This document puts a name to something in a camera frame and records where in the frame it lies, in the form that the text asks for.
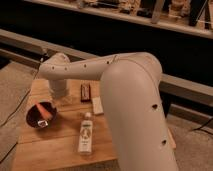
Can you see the dark ceramic bowl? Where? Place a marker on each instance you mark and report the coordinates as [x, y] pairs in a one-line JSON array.
[[33, 115]]

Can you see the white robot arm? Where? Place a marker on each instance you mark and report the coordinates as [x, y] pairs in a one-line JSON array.
[[129, 92]]

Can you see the orange carrot in bowl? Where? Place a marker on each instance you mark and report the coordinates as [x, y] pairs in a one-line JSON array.
[[44, 112]]

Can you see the small metal item in bowl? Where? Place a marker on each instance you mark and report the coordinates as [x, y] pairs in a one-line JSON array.
[[42, 123]]

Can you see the brown chocolate bar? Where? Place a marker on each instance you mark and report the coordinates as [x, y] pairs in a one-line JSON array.
[[85, 92]]

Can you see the white rectangular eraser block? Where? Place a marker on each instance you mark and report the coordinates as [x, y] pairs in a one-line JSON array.
[[97, 106]]

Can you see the white plastic bottle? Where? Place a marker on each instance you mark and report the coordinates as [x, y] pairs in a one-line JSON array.
[[85, 136]]

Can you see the wooden shelf with clutter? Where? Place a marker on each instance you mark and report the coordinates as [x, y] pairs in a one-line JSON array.
[[125, 11]]

